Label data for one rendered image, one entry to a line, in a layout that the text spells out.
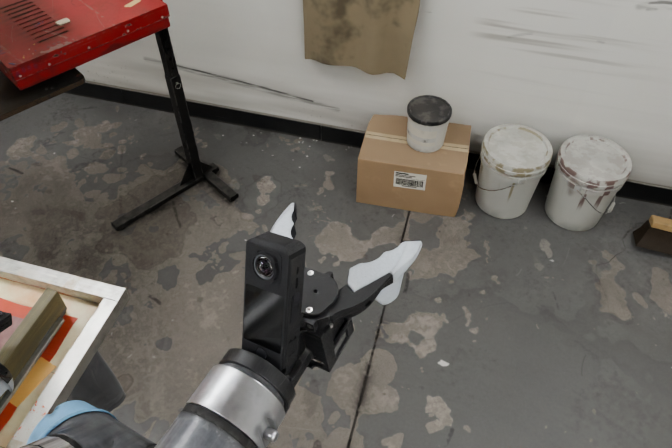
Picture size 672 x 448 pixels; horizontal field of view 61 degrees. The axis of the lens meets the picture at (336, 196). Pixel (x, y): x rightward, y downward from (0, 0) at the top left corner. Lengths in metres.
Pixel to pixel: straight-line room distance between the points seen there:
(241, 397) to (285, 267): 0.11
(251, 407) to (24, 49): 1.79
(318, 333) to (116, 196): 2.64
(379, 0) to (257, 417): 2.24
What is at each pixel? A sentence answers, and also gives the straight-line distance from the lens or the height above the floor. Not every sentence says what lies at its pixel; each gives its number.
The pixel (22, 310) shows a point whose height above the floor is 0.95.
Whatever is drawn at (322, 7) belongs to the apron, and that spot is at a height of 0.84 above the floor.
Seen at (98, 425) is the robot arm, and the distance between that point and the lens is 0.62.
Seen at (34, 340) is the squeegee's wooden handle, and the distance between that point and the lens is 1.44.
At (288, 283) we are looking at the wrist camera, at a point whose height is 1.75.
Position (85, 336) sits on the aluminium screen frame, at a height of 0.99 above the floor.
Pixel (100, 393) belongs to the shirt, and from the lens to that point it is 1.75.
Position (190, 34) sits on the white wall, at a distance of 3.15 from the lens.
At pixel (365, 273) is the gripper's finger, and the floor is 1.69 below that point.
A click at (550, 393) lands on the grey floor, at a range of 2.48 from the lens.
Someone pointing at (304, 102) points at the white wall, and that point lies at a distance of 3.10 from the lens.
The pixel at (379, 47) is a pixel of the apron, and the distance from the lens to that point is 2.70.
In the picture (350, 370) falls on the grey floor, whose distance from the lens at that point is 2.38.
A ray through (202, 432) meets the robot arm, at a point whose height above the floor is 1.69.
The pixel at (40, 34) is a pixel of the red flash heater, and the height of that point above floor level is 1.10.
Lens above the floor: 2.13
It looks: 47 degrees down
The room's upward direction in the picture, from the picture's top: straight up
